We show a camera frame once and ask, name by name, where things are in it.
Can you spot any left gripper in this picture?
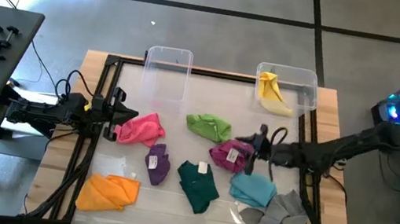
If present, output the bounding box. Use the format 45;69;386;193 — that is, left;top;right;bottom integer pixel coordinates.
86;83;144;145

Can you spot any clear plastic bin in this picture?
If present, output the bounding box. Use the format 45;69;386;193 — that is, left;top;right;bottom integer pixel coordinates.
138;43;196;105
250;61;323;121

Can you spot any clear plastic table sheet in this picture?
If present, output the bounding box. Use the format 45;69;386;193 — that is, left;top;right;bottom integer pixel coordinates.
72;58;326;224

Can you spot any purple towel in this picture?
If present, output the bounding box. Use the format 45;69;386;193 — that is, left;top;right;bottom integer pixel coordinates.
141;141;174;188

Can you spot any orange towel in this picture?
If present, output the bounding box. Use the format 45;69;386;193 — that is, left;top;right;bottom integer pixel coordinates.
73;169;142;220

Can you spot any pink towel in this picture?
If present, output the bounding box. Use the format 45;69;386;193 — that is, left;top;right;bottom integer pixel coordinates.
112;106;170;151

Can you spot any magenta towel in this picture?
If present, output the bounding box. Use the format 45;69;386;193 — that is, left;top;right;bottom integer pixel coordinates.
206;135;258;176

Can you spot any black aluminium table frame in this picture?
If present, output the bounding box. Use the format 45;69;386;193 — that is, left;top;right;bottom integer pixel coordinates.
23;44;373;224

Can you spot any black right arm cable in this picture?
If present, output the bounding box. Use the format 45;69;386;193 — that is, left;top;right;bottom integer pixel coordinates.
264;125;291;184

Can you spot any yellow towel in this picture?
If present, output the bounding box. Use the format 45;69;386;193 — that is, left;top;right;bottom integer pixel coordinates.
254;70;300;118

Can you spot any dark green towel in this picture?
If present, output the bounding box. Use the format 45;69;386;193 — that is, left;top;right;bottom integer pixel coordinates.
171;158;225;218

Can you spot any teal towel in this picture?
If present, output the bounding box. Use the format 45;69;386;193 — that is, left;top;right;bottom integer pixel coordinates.
226;170;280;211

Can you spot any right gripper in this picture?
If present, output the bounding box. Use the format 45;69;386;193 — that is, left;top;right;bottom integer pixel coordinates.
229;120;277;178

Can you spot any white box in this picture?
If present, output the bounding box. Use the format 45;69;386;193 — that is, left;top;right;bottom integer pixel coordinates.
0;85;63;140

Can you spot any light green towel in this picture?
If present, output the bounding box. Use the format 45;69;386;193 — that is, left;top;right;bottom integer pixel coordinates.
183;110;235;146

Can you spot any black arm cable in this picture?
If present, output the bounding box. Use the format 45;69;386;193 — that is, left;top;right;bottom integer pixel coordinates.
264;125;291;184
52;66;98;107

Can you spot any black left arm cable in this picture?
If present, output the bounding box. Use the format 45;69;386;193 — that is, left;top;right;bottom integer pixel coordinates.
52;66;98;107

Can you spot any grey towel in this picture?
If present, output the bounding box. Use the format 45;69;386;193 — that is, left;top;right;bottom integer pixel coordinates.
237;182;313;224

